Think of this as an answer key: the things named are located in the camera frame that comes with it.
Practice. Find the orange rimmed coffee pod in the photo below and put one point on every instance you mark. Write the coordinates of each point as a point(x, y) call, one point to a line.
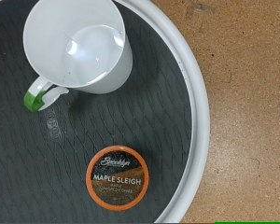
point(117, 179)

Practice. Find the white two-tier turntable shelf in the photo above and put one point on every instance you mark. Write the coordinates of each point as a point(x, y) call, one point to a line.
point(115, 124)

